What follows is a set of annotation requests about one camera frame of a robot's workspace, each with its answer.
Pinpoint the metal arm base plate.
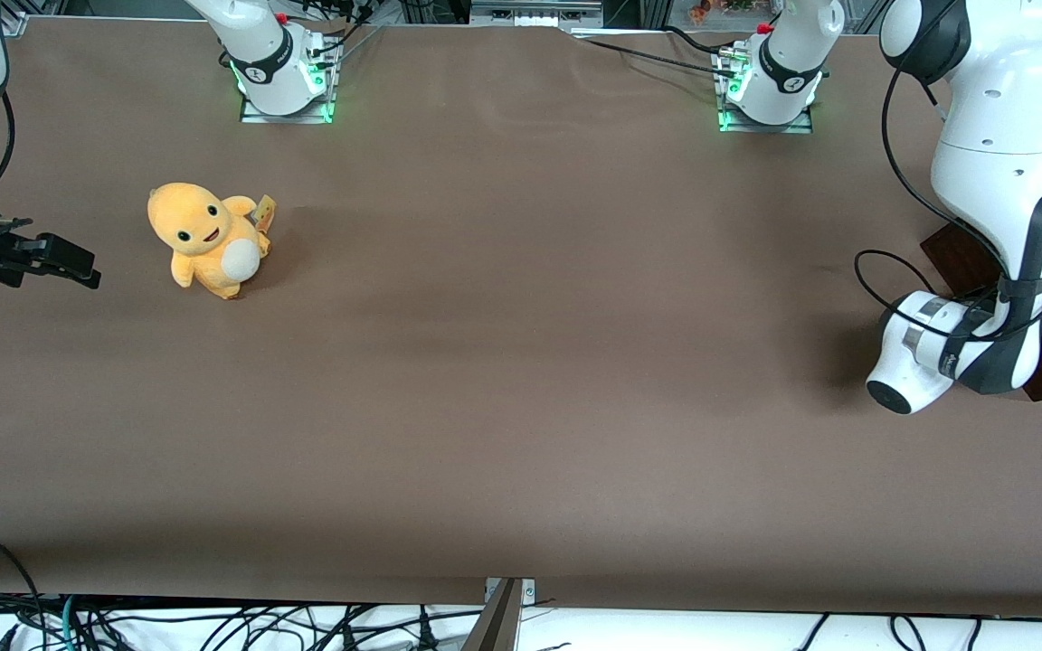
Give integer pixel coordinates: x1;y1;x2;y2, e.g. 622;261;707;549
717;107;814;136
239;86;338;126

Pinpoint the grey slanted beam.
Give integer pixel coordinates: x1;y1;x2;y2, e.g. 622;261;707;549
460;579;524;651

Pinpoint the grey equipment box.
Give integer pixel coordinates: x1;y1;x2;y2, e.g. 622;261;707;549
469;0;605;30

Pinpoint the dark brown wooden drawer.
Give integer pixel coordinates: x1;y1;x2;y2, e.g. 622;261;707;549
922;220;1042;403

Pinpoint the yellow plush toy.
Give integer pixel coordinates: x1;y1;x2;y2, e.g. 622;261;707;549
147;182;277;301

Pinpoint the long black table cable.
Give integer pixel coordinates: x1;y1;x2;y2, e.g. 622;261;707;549
573;34;744;80

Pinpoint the short black table cable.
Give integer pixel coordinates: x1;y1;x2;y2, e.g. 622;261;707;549
663;24;732;57

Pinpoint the metal table edge bracket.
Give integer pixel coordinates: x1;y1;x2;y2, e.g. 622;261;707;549
483;577;537;605

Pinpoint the white shelf board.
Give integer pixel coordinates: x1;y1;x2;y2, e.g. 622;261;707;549
0;604;1042;651

